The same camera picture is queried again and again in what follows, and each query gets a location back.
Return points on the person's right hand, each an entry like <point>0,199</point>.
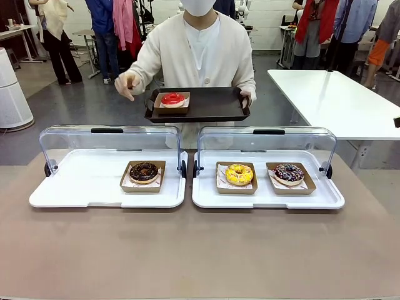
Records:
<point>128,82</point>

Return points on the person's left hand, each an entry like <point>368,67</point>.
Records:
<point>249,97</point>

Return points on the dark brown serving tray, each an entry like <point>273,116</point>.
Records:
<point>215,104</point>

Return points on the red glazed donut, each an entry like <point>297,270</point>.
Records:
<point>172,100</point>
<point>172,111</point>

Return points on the white printed paper liner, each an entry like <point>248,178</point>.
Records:
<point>222,178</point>
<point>186,101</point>
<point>275,184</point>
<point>160,175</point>

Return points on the chocolate sprinkled donut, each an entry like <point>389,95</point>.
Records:
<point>143,172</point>

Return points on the person's left forearm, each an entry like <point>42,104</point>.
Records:
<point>248,78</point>

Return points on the person's right forearm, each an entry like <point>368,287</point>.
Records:
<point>143,67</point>

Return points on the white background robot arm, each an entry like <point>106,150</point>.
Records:
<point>242,11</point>

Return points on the person in cream cardigan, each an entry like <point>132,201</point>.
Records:
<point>200,56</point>

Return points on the person in cream vest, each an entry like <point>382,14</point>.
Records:
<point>59,53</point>

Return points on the yellow sprinkled donut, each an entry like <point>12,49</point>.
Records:
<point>239,175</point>

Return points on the purple glazed sprinkled donut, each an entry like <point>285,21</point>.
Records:
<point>289,175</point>

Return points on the person in navy clothes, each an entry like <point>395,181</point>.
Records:
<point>225,7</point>

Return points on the person in red vest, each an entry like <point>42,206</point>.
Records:
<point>315,18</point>

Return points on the dark sprinkled donut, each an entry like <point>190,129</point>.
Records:
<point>295,191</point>

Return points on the person in light blue shirt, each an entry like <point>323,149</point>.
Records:
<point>359,22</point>

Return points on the person with orange sleeve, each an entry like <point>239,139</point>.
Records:
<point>379,51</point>

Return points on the clear display case lid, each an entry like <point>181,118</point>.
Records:
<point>109,139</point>
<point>268,140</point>

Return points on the small grey desk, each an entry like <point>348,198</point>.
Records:
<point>82,32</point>

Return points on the large white table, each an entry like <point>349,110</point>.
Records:
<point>337,100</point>

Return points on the white face mask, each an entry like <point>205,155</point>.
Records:
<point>198,7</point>

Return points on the white display case base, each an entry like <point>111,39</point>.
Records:
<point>87,184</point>
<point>265,201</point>

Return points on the black slanted pole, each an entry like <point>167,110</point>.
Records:
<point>340,34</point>

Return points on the white cylindrical air purifier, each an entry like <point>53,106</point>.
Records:
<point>12,100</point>

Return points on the white side desk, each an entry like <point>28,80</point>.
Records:
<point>15,31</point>

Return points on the small dark block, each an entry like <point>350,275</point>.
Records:
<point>397,122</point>

